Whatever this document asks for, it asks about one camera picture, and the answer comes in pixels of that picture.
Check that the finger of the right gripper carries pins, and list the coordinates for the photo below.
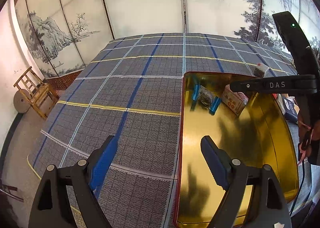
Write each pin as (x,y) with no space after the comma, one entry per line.
(297,84)

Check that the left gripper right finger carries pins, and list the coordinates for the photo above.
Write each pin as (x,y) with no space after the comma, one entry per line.
(267,206)

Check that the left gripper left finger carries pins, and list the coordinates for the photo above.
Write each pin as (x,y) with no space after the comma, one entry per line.
(51,207)

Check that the red white snack box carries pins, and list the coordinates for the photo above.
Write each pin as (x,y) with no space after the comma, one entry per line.
(235,101)

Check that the dark sesame snack bar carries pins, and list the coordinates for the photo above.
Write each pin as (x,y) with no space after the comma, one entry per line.
(206,97)

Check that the navy blue cracker pack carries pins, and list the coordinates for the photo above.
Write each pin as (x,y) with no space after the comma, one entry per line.
(288,109)

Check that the person's right hand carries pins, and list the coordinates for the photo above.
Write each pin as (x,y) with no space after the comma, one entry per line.
(308,141)

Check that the grey wrapped snack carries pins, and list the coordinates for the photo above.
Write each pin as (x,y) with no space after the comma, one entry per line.
(260,70)

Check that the gold metal tray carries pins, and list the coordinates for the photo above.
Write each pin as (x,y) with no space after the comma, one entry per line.
(258,135)

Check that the round stone millstone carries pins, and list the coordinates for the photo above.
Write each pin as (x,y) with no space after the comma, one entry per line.
(21,103)

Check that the small bamboo chair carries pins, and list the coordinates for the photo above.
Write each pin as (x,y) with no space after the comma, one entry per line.
(35,91)

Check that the blue grey plaid tablecloth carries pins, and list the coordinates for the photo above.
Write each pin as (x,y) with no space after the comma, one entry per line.
(132,90)

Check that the painted folding screen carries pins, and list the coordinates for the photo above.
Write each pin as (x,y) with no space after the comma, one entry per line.
(63,36)

